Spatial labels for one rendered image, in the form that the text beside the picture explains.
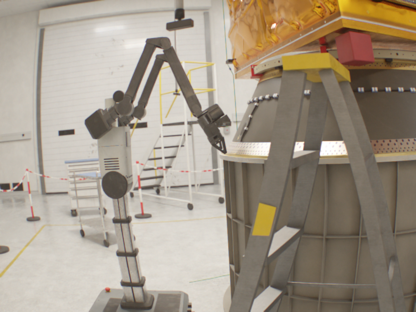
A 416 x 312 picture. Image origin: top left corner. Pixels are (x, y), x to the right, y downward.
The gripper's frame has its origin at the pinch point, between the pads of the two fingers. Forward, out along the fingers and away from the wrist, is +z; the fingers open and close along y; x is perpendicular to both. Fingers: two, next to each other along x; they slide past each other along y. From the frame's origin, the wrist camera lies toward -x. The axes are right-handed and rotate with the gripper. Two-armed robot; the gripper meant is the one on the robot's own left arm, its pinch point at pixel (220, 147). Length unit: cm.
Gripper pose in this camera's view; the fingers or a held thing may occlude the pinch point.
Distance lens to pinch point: 236.4
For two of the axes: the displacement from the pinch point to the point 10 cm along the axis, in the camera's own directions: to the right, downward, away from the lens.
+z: 5.5, 8.3, 0.6
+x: -8.3, 5.5, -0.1
